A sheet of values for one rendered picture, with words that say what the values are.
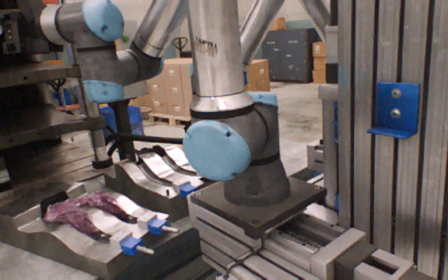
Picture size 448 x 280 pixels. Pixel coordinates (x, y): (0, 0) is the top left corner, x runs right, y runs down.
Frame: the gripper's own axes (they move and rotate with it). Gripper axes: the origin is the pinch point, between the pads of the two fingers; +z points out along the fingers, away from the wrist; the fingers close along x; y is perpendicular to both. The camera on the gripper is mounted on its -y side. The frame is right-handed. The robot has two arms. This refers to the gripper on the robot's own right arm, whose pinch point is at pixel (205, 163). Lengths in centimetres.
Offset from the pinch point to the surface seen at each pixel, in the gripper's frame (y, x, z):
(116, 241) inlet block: 9.0, -39.6, 13.5
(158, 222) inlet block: 8.3, -26.0, 12.5
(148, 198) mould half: -13.2, -16.8, 10.6
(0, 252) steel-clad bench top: -29, -60, 19
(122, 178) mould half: -30.4, -17.5, 4.9
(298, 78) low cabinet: -403, 583, -54
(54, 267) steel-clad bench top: -7, -51, 21
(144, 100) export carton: -480, 249, -32
